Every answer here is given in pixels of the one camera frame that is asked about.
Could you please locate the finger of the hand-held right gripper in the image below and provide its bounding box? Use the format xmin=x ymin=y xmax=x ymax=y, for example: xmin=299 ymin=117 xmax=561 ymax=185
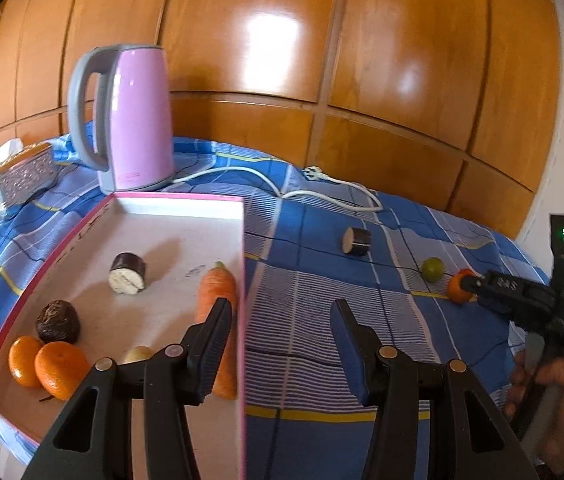
xmin=461 ymin=269 xmax=554 ymax=307
xmin=477 ymin=293 xmax=529 ymax=327

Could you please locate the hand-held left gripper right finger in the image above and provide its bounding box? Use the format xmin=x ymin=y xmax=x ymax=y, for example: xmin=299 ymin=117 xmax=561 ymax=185
xmin=329 ymin=298 xmax=533 ymax=480

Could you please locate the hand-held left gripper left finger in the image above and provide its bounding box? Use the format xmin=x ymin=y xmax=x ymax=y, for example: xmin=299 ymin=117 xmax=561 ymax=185
xmin=22 ymin=297 xmax=234 ymax=480

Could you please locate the small orange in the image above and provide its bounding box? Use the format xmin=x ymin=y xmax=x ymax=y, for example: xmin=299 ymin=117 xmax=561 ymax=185
xmin=447 ymin=269 xmax=478 ymax=306

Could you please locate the orange carrot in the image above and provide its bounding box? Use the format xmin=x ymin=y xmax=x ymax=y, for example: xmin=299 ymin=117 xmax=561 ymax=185
xmin=194 ymin=261 xmax=239 ymax=401

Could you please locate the pale yellow fruit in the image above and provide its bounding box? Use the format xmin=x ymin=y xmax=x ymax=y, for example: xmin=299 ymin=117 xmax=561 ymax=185
xmin=121 ymin=346 xmax=154 ymax=365

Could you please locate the dark eggplant piece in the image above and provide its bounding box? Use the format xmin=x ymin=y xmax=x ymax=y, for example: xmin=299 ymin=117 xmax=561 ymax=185
xmin=339 ymin=227 xmax=372 ymax=259
xmin=108 ymin=252 xmax=148 ymax=295

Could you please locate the pink rimmed white tray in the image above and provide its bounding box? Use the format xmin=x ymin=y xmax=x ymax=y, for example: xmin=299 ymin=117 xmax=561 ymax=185
xmin=0 ymin=191 xmax=248 ymax=480

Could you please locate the large orange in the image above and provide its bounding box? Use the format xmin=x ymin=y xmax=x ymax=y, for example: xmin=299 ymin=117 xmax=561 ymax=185
xmin=34 ymin=341 xmax=90 ymax=401

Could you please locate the wrinkled dark passion fruit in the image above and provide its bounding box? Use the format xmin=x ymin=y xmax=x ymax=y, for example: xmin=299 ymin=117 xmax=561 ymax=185
xmin=36 ymin=299 xmax=81 ymax=345

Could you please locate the blue plaid cloth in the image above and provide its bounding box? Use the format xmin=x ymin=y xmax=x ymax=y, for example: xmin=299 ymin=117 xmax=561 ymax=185
xmin=0 ymin=135 xmax=553 ymax=480

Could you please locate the green lime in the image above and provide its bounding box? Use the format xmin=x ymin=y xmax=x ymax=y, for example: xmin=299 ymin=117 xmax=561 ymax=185
xmin=421 ymin=257 xmax=445 ymax=282

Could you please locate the pink electric kettle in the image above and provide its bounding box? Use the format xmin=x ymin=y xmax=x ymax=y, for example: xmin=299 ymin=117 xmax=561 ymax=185
xmin=67 ymin=45 xmax=175 ymax=195

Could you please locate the silver embossed tissue box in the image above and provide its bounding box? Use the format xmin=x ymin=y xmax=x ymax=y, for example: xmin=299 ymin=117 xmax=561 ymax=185
xmin=0 ymin=142 xmax=60 ymax=211

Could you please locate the white tissue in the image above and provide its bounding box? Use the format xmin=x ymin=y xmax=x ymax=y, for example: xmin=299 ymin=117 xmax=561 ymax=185
xmin=0 ymin=139 xmax=25 ymax=161

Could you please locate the wooden wardrobe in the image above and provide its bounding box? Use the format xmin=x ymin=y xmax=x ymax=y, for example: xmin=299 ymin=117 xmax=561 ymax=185
xmin=0 ymin=0 xmax=563 ymax=241

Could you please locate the white power cord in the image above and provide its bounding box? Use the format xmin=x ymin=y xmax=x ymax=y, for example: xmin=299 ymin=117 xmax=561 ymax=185
xmin=162 ymin=166 xmax=383 ymax=213

